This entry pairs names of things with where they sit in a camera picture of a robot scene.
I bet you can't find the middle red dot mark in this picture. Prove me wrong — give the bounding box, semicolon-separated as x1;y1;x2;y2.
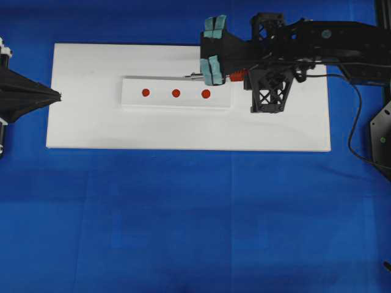
172;89;180;98

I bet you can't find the small white raised block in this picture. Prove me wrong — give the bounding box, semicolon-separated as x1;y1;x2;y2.
121;77;231;110

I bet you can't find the black soldering iron cable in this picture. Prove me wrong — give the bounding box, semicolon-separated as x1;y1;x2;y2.
244;59;391;170

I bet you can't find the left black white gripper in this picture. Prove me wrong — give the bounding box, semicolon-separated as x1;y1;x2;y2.
0;36;64;158

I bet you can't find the large white foam board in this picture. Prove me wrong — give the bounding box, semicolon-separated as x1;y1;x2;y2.
46;43;331;151

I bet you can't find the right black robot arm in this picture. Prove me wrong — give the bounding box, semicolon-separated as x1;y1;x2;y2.
200;13;390;114

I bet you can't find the black aluminium frame post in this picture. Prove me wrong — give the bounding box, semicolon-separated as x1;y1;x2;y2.
375;0;391;30

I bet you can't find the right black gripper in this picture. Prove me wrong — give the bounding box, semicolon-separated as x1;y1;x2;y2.
200;13;305;114

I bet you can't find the left red dot mark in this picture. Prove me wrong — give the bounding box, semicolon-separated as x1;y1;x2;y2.
142;89;150;97

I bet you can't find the black object at right edge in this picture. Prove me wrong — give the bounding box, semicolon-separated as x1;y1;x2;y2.
383;261;391;272

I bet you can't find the right red dot mark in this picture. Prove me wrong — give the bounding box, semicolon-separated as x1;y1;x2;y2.
201;89;211;99

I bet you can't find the red handled soldering iron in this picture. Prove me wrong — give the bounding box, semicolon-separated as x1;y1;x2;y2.
183;70;249;83

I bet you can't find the blue table cloth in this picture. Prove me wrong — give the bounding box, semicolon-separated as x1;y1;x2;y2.
0;0;391;293

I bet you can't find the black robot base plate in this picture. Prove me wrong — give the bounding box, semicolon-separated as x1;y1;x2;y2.
370;102;390;181

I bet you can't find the red dot mark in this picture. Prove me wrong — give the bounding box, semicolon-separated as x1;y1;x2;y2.
172;89;180;98
201;89;211;99
142;89;150;97

